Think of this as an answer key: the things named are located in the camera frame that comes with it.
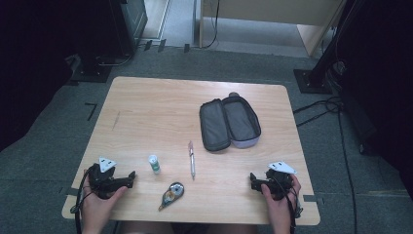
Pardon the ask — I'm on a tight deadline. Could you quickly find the hand-held gripper cable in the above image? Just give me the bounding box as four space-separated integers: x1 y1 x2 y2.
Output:
70 169 95 234
279 183 305 234

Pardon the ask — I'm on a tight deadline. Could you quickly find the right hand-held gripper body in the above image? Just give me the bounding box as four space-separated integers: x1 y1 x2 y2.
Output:
258 161 297 201

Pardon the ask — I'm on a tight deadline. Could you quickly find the right hand-held gripper cable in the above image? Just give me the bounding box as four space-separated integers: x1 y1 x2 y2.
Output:
279 183 305 234

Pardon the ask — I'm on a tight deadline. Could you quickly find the person's left hand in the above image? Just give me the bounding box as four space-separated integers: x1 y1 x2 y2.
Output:
81 169 129 228

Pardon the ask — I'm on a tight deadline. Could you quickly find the person's right hand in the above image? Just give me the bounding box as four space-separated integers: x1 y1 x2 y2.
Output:
261 175 302 226

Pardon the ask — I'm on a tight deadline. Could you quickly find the black hanging cable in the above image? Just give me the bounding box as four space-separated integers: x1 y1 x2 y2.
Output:
204 0 221 50

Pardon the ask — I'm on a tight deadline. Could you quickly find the long black floor cable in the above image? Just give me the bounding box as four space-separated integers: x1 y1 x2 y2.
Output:
336 108 358 234

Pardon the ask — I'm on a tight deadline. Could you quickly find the dark metal cabinet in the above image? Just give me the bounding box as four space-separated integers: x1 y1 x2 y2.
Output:
108 0 149 58

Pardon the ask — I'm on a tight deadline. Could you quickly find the lilac pencil case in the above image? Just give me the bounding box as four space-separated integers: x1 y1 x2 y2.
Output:
199 92 262 153

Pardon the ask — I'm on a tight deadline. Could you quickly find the green and white glue stick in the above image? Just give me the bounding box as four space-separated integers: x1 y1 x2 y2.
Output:
148 154 162 175

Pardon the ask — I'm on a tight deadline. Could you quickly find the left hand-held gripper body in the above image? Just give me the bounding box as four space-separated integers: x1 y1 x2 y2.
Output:
88 157 131 200

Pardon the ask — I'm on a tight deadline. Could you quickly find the clear pink pen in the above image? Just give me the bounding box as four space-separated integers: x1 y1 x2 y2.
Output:
187 140 197 180

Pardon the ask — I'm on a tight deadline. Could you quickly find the black slanted stand with base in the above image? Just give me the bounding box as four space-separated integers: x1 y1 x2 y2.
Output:
293 0 361 96

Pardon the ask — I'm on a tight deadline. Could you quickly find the left hand-held gripper cable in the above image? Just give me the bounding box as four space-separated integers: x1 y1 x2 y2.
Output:
70 169 95 234

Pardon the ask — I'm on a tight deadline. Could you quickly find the black looped floor cable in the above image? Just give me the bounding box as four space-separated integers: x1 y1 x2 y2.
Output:
291 96 344 129

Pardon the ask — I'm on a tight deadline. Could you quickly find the light wooden furniture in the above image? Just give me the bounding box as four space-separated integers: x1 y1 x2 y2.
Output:
198 0 346 59

